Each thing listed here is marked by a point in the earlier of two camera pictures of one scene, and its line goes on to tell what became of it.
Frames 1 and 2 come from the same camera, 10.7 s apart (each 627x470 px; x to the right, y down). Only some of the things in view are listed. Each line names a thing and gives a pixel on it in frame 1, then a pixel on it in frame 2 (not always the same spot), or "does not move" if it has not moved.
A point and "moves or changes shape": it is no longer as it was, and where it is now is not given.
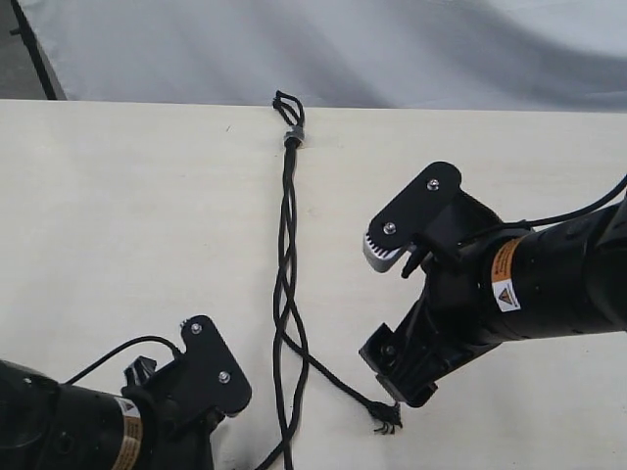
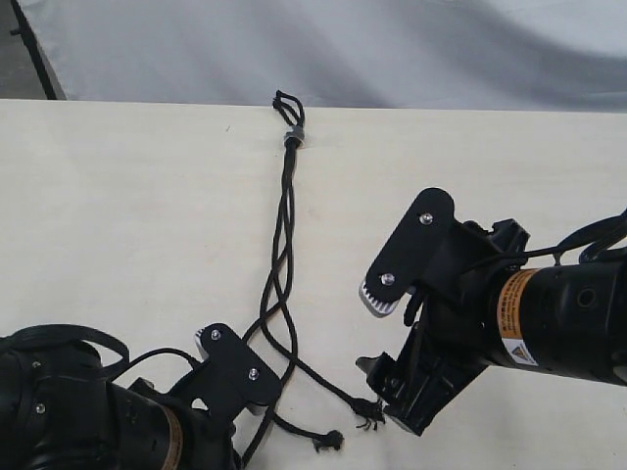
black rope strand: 285,112 to 274,269
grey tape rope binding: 294,131 does not move
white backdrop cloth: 473,55 does not move
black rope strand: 291,117 moves or changes shape
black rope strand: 293,108 to 282,281
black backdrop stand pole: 31,46 does not move
